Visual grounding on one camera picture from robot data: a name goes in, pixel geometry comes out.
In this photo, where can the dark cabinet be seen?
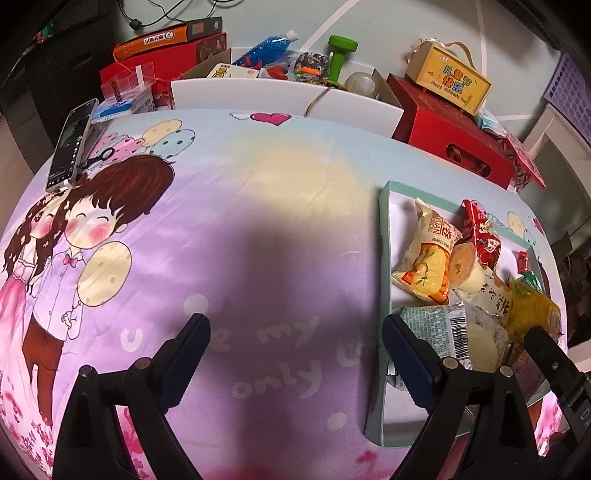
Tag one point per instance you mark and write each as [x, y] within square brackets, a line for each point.
[46, 69]

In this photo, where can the blue bottle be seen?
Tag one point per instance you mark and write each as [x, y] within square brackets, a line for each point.
[265, 48]

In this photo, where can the green snack carton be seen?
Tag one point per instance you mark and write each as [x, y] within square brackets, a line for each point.
[532, 280]

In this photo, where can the clear tape roll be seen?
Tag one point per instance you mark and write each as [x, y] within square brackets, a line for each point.
[360, 83]

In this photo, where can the small yellow white box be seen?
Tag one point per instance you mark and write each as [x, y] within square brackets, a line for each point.
[231, 71]

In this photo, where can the green dumbbell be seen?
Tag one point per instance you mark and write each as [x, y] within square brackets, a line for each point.
[339, 60]

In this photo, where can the orange box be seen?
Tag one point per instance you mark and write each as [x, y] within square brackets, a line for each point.
[147, 41]

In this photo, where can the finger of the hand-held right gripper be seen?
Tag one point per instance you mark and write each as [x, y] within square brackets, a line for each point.
[549, 355]

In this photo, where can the dark red box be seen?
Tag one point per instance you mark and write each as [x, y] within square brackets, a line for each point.
[205, 46]

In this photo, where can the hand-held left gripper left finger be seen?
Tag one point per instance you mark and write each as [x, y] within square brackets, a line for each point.
[184, 360]

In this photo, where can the white calligraphy pastry packet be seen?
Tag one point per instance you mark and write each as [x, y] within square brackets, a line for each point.
[480, 286]

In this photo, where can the yellow carry box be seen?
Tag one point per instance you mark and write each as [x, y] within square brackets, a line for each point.
[452, 78]

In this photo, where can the yellow orange bread packet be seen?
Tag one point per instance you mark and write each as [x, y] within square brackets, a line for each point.
[427, 263]

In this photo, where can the printed cartoon bedsheet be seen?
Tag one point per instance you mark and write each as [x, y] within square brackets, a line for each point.
[231, 207]

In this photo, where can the yellow snack packet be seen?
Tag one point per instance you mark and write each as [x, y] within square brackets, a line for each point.
[531, 309]

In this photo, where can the shallow teal cardboard box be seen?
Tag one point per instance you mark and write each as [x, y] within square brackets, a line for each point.
[401, 217]

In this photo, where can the black smartphone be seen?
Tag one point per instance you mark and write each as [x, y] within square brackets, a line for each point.
[69, 143]

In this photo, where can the pale green pastry packet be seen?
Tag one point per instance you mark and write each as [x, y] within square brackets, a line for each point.
[438, 327]

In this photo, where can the red gift box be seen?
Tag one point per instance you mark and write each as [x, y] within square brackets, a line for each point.
[429, 120]

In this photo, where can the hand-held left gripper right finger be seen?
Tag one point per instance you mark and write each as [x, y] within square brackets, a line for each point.
[408, 364]

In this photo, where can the light blue packet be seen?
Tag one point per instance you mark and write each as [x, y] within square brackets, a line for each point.
[488, 122]

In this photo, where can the red patterned box lid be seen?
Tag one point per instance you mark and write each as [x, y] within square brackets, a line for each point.
[526, 161]

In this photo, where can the clear acrylic box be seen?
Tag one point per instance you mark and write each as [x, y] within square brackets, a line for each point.
[127, 81]

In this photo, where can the white cardboard box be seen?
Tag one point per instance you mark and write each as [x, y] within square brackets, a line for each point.
[207, 94]

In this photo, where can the purple plastic basket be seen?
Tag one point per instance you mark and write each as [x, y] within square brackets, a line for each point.
[570, 83]

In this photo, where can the blue white tissue pack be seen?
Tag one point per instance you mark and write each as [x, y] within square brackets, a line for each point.
[115, 108]

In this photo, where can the small red snack packet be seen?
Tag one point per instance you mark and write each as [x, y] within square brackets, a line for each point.
[524, 261]

